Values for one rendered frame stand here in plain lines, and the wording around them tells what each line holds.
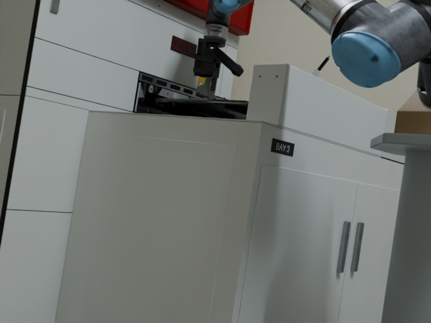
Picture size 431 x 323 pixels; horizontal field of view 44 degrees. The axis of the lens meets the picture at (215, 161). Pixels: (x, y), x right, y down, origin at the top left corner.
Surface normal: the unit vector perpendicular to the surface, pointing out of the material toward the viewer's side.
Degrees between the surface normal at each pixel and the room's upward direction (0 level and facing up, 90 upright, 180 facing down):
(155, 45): 90
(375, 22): 63
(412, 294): 90
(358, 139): 90
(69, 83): 90
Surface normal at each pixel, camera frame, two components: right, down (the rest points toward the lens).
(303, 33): -0.76, -0.13
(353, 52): -0.77, 0.60
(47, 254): 0.75, 0.10
